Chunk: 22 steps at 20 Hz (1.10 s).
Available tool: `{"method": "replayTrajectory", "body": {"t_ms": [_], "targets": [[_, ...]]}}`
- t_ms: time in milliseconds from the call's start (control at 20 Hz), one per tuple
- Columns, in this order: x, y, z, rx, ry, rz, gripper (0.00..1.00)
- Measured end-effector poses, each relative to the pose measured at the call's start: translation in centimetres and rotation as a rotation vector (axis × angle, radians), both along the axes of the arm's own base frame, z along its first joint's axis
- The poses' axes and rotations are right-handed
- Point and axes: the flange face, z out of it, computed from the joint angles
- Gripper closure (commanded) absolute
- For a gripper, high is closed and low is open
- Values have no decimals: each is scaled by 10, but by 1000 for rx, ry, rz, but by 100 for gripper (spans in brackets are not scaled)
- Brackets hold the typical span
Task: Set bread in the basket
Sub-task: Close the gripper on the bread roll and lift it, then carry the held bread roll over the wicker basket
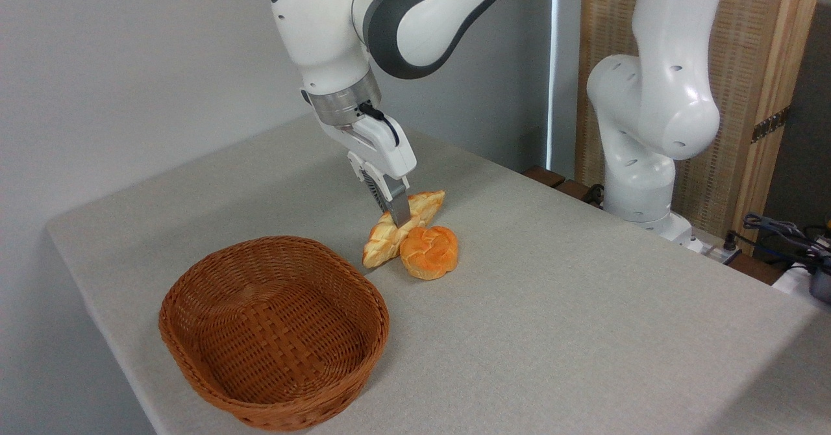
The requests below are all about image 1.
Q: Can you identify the dark metal screen hinge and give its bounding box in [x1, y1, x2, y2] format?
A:
[751, 105, 791, 145]

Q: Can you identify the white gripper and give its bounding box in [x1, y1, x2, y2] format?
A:
[317, 113, 417, 229]

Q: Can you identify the brown wicker basket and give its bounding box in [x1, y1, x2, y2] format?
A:
[158, 236, 391, 432]

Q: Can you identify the white vertical wall trim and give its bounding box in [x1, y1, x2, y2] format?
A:
[545, 0, 561, 173]

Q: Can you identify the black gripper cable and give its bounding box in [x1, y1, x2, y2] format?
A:
[359, 102, 401, 148]

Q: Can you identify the long braided bread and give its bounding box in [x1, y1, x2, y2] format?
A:
[362, 190, 446, 269]

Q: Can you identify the dark cable bundle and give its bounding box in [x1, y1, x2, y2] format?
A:
[742, 212, 831, 262]

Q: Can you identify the wooden rattan folding screen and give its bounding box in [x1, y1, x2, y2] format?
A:
[575, 0, 825, 249]

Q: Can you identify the round orange bread bun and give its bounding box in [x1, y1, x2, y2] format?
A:
[399, 225, 459, 280]

